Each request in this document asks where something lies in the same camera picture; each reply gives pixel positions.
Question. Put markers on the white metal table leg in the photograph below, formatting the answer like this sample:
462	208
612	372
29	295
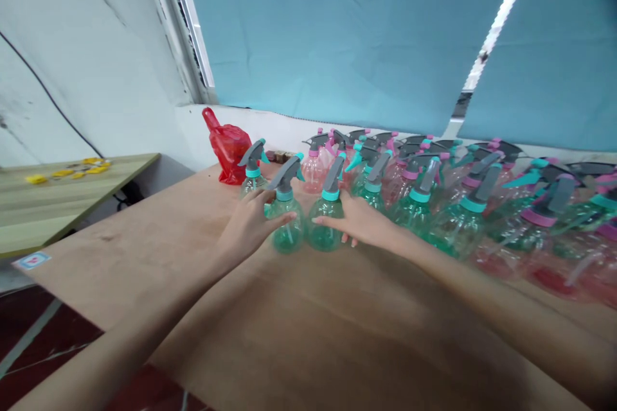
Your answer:
29	339

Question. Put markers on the pile of yellow small parts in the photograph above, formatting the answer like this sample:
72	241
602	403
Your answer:
62	173

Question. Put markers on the narrow blue window blind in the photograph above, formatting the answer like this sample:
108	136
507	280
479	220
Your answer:
554	54

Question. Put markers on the red plastic bag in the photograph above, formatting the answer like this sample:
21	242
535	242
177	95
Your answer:
229	151

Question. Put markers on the person's left hand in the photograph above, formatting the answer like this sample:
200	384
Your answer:
248	225

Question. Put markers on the wide blue window blind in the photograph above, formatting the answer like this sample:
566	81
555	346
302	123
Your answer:
347	35

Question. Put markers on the white and red sticker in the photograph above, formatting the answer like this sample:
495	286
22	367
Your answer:
31	261

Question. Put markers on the white window frame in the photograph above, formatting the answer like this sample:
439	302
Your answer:
180	16

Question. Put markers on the person's right hand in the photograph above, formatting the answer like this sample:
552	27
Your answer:
373	228

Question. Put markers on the group of pink and green spray bottles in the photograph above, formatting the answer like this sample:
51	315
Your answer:
463	218

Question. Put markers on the green spray bottle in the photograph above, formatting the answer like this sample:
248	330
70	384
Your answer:
287	233
325	233
253	180

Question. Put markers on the person's right fingers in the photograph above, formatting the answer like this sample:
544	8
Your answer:
332	223

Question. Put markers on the wooden side table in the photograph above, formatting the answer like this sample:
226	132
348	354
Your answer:
43	208

